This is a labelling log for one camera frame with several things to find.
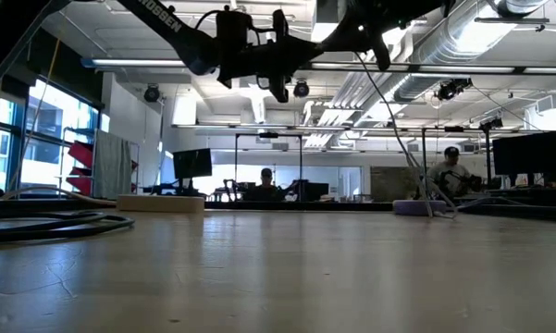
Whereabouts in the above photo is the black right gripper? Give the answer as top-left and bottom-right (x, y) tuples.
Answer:
(323, 0), (445, 73)

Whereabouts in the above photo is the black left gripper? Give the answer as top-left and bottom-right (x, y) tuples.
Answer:
(252, 8), (324, 104)

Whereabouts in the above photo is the black USB cable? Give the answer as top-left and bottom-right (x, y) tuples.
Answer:
(0, 209), (136, 245)

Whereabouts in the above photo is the person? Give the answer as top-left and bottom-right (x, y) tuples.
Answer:
(241, 166), (287, 203)
(426, 146), (474, 201)

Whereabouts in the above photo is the black monitor on stand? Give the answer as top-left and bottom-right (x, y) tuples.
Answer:
(172, 147), (214, 196)

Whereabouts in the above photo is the overhead LED light bar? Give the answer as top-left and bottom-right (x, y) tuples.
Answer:
(80, 57), (556, 77)

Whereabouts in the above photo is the purple round power strip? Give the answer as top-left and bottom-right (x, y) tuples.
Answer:
(391, 199), (449, 217)

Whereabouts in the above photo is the white long power strip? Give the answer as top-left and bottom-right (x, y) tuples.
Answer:
(0, 186), (206, 215)

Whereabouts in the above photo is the grey cloth panel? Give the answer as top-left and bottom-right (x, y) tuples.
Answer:
(93, 129), (133, 201)

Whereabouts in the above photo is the large black monitor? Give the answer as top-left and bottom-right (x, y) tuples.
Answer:
(491, 130), (556, 185)

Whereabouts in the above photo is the red shelf rack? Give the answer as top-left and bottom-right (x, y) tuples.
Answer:
(66, 140), (96, 197)

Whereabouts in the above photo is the black background rig frame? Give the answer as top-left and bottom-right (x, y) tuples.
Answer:
(233, 131), (305, 203)

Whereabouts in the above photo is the silver ventilation duct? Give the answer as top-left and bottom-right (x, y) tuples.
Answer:
(390, 0), (554, 104)

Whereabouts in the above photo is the black ceiling camera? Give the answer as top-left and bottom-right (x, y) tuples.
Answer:
(433, 77), (474, 103)

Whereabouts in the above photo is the black aluminium table frame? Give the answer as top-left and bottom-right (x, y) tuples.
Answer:
(0, 182), (556, 223)

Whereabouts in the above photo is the pale yellow hanging cable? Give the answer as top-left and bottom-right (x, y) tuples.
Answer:
(6, 37), (62, 191)

